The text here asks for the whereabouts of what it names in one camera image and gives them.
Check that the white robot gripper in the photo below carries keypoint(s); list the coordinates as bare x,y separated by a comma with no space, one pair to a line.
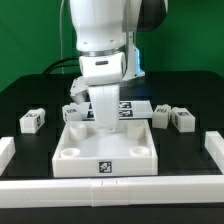
100,78

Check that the white square tabletop tray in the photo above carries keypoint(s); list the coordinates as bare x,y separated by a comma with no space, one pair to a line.
84,150

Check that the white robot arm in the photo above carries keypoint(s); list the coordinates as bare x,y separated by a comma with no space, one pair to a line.
104,30

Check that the white marker tag plate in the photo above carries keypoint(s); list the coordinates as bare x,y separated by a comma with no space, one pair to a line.
127,110

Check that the white left fence piece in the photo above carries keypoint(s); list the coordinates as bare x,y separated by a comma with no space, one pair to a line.
7,151

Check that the white fence piece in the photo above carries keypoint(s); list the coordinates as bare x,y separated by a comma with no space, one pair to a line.
7,151
214,144

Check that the white right fence piece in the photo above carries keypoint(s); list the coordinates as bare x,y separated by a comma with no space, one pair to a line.
214,144

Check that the white front fence rail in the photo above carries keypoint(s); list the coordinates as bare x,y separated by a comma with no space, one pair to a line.
112,191

